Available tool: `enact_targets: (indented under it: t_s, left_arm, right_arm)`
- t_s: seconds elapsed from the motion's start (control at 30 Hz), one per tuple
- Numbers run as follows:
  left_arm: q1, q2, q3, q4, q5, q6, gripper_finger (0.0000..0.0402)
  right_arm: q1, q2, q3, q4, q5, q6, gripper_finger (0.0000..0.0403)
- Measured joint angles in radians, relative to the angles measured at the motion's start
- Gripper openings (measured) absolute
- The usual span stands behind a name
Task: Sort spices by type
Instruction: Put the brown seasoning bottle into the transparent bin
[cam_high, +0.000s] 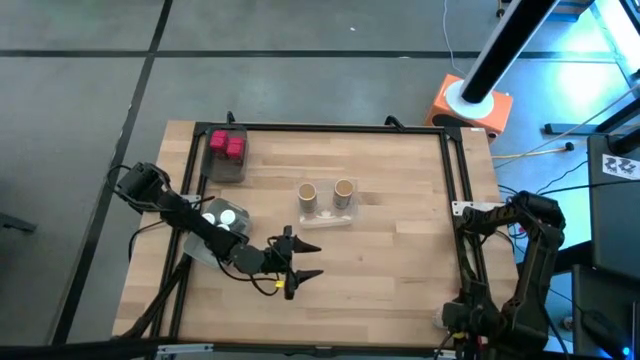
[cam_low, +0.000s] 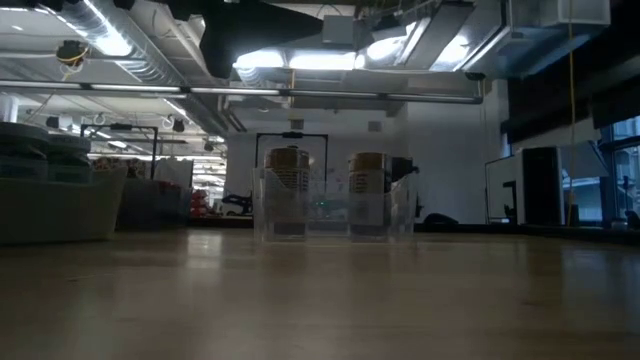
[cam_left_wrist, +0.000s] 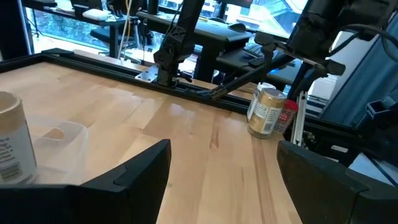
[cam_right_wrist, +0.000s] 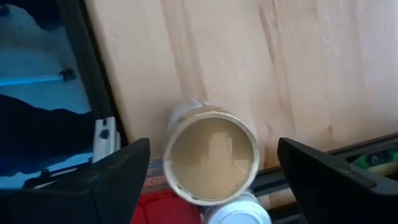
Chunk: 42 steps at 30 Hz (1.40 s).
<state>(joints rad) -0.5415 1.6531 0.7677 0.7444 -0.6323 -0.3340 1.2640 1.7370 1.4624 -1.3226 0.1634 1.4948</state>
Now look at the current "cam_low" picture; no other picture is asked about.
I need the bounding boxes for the translucent grey plastic bin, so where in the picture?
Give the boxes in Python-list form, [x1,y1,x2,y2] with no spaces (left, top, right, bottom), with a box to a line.
[0,166,130,246]

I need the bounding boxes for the white partition cabinet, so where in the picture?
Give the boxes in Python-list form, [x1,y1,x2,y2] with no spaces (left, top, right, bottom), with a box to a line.
[483,141,610,226]

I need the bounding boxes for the yellow hanging cable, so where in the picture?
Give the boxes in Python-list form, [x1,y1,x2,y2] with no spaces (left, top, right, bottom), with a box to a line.
[566,0,577,226]

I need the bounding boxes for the black aluminium table frame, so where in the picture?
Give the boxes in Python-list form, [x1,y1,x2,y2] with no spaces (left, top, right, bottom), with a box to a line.
[189,215,640,246]

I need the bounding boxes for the white ceiling bulkhead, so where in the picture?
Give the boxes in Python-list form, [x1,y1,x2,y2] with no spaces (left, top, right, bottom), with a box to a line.
[464,0,612,81]

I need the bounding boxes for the tan lid spice jar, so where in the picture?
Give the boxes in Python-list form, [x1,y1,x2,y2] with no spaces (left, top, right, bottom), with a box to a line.
[348,152,394,241]
[263,146,312,240]

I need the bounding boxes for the black yellow hanging reel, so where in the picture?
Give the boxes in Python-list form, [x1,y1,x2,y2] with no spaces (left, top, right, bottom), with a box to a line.
[54,38,91,69]

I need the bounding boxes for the horizontal grey ceiling pipe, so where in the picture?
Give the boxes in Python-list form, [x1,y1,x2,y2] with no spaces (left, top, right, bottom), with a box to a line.
[0,78,485,105]

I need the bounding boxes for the black equipment silhouette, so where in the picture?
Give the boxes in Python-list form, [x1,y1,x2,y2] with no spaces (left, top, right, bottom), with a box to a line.
[221,192,255,217]

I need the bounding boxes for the ceiling light panel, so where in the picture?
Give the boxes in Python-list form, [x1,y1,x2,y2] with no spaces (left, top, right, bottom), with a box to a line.
[233,48,286,70]
[288,51,359,71]

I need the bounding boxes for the clear plastic bin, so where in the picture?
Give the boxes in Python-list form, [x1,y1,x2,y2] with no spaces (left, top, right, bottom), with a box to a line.
[251,167,420,245]

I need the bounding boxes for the black tower unit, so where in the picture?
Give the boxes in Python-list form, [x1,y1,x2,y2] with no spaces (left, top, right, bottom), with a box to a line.
[521,146,565,226]

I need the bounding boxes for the red stacked objects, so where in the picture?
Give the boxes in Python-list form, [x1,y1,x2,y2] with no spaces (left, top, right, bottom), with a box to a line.
[189,188,210,217]

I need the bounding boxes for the black device silhouette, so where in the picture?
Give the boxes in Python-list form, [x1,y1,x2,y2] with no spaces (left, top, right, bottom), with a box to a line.
[391,156,420,182]

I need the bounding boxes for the black workstation frame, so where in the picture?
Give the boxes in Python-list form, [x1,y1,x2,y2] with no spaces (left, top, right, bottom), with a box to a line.
[254,131,330,201]

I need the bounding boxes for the shiny rectangular ceiling duct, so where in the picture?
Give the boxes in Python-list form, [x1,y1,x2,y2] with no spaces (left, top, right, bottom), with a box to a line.
[357,0,511,76]

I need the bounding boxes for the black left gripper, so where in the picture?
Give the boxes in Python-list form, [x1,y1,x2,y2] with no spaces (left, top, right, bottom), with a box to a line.
[199,0,324,80]

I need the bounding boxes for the grey ceiling junction box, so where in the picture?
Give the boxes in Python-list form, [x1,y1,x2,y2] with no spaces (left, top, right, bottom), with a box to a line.
[321,13,359,46]

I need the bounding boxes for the dark framed window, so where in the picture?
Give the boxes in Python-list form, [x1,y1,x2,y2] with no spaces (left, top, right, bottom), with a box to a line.
[599,115,640,229]

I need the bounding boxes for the dark translucent plastic bin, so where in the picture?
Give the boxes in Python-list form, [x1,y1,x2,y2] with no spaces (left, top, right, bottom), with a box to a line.
[116,177,194,232]

